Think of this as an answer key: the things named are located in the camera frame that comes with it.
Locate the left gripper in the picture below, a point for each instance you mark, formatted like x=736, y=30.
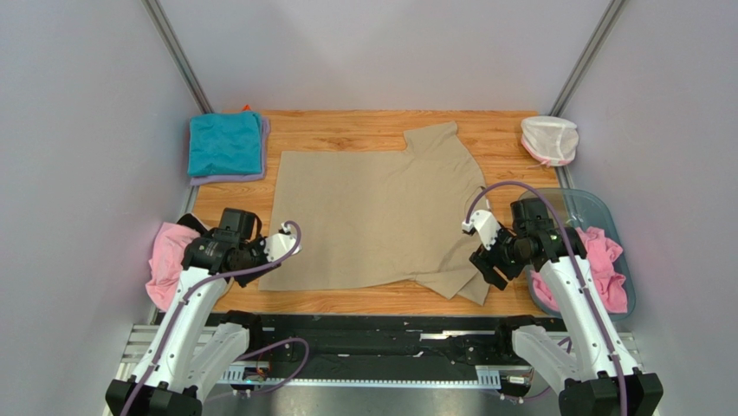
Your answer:
x=244, y=279

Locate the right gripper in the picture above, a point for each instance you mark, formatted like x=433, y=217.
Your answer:
x=488, y=261

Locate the clear teal plastic bin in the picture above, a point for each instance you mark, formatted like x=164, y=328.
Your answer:
x=583, y=209

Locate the beige t-shirt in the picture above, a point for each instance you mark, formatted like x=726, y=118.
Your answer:
x=373, y=218

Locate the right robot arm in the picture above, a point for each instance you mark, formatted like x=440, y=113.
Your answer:
x=571, y=311

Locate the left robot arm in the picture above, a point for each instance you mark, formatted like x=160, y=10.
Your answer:
x=196, y=300

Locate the pink cloth at left edge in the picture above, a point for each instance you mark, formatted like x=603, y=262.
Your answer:
x=165, y=262

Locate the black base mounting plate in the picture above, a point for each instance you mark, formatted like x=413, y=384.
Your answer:
x=384, y=347

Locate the pink t-shirt in bin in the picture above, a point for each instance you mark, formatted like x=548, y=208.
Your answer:
x=602, y=254

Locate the teal folded t-shirt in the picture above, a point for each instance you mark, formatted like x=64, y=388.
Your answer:
x=225, y=143

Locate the white mesh laundry bag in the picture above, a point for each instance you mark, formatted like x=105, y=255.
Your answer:
x=552, y=141

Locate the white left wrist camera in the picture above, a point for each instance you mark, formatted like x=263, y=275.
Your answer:
x=284, y=244

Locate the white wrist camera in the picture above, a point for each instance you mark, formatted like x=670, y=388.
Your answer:
x=484, y=224
x=284, y=244

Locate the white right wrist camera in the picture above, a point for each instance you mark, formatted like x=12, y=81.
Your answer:
x=484, y=224

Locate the aluminium frame rail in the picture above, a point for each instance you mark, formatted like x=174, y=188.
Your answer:
x=250, y=373

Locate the left aluminium corner post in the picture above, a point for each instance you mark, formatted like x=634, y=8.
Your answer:
x=167, y=33

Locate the aluminium corner post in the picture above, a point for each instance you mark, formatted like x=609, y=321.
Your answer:
x=167, y=33
x=597, y=39

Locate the right aluminium corner post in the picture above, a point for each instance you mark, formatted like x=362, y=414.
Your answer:
x=597, y=39

